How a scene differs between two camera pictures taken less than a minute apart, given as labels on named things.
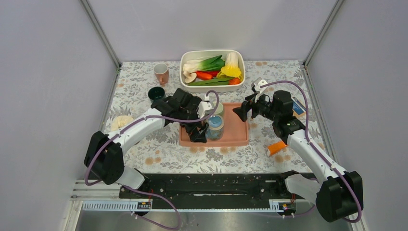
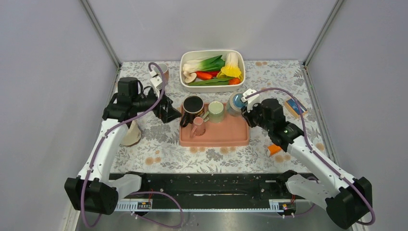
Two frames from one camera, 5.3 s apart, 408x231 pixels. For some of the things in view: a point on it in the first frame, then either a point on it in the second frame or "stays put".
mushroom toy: x=190 y=77 stays put
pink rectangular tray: x=236 y=131 stays put
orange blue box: x=298 y=109 stays put
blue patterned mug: x=215 y=131 → x=235 y=104
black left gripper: x=197 y=135 → x=169 y=112
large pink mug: x=161 y=71 stays put
